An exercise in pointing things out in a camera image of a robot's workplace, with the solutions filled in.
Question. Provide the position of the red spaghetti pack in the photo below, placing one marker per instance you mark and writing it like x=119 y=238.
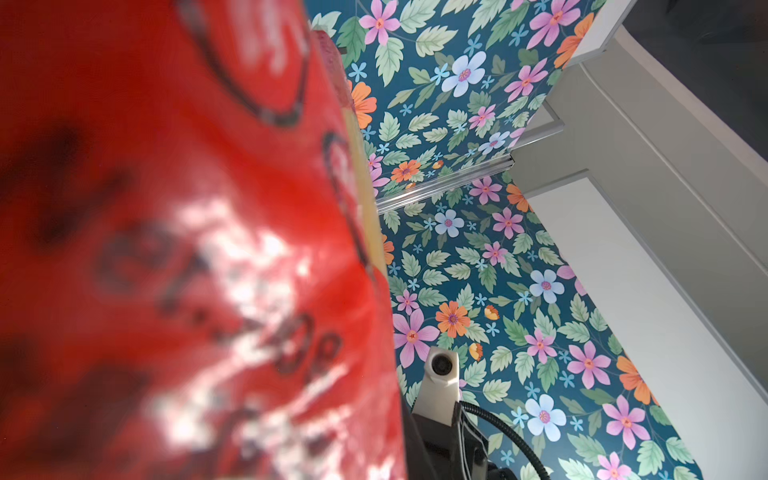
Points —
x=189 y=289

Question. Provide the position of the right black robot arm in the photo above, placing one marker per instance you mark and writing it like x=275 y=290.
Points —
x=458 y=450

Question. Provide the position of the white two-tier shelf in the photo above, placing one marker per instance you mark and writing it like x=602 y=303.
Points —
x=656 y=191

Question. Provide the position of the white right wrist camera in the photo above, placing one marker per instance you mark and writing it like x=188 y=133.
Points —
x=439 y=391

